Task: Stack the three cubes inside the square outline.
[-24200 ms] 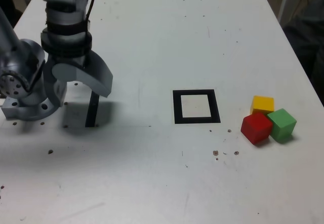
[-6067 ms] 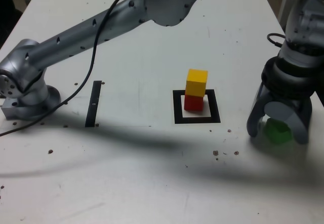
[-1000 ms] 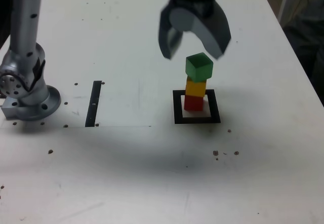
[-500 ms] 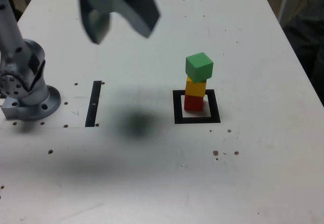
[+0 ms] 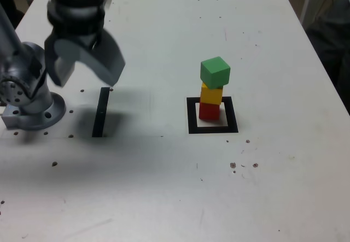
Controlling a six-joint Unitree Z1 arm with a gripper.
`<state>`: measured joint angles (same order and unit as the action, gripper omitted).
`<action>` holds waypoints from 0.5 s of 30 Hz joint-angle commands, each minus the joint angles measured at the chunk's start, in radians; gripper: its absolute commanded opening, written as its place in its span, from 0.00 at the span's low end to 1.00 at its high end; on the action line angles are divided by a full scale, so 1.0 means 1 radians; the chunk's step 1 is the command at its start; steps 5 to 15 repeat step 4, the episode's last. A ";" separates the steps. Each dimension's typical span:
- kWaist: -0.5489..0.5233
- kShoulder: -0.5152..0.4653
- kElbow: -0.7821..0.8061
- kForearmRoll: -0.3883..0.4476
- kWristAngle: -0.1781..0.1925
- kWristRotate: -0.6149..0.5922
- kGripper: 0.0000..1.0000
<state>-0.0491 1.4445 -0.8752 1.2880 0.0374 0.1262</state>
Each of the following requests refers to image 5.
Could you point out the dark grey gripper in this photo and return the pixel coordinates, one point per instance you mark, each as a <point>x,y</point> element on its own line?
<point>79,40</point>

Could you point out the yellow cube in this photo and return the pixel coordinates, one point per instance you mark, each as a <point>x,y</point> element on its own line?
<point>210,95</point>

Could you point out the green cube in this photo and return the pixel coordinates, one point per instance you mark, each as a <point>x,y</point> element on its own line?
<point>214,72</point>

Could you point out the red cube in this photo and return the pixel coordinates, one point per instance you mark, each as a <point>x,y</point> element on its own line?
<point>209,112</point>

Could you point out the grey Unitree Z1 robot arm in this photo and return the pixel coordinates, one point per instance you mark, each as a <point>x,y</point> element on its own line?
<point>32,108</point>

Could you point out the black tape square outline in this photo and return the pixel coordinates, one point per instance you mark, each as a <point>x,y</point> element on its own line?
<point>191,116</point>

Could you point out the black tape strip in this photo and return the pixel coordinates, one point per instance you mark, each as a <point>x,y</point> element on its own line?
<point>99,121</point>

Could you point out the white upright post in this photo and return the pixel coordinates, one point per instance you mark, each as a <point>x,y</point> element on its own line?
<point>307,1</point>

